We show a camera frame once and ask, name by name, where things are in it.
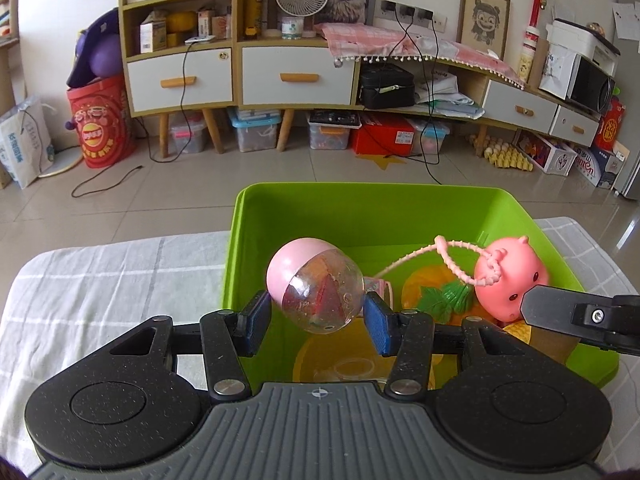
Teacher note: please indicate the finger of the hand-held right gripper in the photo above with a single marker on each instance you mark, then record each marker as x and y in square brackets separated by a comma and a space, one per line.
[550, 310]

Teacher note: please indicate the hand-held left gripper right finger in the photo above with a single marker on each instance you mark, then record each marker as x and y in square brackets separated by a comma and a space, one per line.
[380, 325]

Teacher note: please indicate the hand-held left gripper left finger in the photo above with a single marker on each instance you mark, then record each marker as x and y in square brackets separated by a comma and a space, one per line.
[257, 322]

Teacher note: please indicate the pink rectangular plastic case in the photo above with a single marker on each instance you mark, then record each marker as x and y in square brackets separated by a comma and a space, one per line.
[382, 290]

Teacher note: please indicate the yellow toy corn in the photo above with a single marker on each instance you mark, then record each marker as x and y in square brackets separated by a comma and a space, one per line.
[515, 332]

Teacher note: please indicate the clear contact lens case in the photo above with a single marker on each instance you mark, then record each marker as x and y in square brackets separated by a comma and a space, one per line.
[350, 370]

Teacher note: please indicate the yellow toy pot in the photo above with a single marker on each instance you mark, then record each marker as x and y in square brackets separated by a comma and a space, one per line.
[325, 355]

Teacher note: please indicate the pink clear capsule ball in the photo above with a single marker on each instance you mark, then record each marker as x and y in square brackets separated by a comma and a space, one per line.
[295, 270]

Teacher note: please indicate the orange toy fruit green leaves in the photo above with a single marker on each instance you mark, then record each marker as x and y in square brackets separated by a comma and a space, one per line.
[440, 300]

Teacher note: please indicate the green plastic box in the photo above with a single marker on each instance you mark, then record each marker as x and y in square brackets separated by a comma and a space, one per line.
[350, 220]

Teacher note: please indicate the white grey checked cloth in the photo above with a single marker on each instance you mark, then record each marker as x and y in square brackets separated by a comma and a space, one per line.
[125, 285]

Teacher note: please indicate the white blue printed carton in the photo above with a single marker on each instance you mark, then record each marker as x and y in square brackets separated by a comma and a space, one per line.
[597, 165]

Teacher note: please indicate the white red printed game box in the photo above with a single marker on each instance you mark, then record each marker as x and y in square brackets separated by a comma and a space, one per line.
[547, 152]

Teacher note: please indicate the yellow toy egg tray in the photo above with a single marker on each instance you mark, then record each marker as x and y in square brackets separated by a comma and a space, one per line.
[502, 155]

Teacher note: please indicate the small white cabinet drawer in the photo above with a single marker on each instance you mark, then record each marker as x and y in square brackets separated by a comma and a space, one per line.
[575, 127]
[520, 107]

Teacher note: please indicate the flat red box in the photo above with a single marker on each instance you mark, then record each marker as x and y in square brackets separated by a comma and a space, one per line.
[382, 135]

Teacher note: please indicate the red gold printed box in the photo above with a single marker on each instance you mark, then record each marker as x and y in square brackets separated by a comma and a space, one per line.
[610, 127]

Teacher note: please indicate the clear storage box blue lid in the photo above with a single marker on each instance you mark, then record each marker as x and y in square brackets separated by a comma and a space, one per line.
[255, 130]

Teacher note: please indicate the small clear box blue lid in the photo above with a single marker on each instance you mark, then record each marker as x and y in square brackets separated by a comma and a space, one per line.
[434, 137]

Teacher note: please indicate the clear storage box pink contents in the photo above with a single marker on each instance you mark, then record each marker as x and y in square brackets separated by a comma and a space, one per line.
[187, 135]

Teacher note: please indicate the clear storage box black lid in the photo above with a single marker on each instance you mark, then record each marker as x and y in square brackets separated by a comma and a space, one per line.
[332, 130]

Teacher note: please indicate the black microwave oven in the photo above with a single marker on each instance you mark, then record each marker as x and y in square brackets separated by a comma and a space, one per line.
[590, 85]

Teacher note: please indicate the black carry case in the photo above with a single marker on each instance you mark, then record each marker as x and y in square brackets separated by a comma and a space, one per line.
[387, 87]

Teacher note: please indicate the pile of white papers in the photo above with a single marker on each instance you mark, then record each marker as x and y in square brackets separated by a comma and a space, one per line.
[447, 95]

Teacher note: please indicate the large white cabinet drawer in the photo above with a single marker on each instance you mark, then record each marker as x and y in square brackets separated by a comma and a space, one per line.
[297, 75]
[180, 80]

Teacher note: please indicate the white round stand base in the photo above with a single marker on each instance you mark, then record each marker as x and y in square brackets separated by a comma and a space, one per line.
[62, 162]

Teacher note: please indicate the red printed bag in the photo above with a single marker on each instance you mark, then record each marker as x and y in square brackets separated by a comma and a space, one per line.
[100, 125]

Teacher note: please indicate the tall cartoon printed tube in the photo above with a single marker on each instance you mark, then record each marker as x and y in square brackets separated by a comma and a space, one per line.
[527, 57]

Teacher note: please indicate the wooden cabinet with white drawers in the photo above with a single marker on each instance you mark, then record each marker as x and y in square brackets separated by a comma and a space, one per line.
[295, 60]

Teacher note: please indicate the white printer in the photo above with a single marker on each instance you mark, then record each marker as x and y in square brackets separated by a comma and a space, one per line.
[585, 40]

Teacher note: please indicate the pink checked cloth with beads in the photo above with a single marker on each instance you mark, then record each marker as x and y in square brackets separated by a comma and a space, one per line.
[360, 37]

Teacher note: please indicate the white paper bag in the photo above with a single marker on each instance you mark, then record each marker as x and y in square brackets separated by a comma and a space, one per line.
[22, 145]

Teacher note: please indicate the framed cartoon girl picture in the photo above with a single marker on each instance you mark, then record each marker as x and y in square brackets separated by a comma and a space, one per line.
[484, 20]

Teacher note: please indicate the small white carton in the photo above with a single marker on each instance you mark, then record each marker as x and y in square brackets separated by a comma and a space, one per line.
[151, 37]

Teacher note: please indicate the yellow round tin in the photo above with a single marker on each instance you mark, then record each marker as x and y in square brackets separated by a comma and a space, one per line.
[181, 27]

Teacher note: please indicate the yellow upright box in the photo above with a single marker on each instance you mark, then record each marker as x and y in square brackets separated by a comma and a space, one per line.
[253, 15]

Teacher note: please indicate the purple plush toy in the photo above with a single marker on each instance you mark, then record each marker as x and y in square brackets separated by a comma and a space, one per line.
[102, 55]

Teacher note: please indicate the white wall socket strip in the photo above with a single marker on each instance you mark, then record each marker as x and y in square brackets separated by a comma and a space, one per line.
[435, 19]

